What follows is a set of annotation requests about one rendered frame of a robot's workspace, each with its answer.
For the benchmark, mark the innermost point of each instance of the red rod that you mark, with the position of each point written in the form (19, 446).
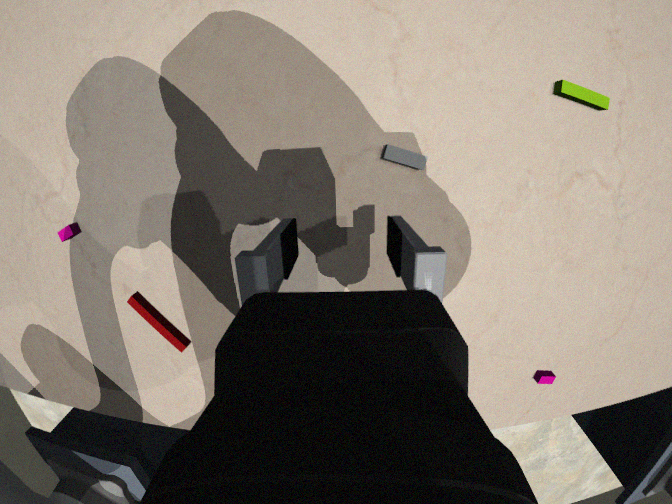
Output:
(158, 321)

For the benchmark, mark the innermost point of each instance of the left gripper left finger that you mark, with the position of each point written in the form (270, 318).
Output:
(264, 268)

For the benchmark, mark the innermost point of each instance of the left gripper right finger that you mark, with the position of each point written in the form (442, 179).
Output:
(420, 267)

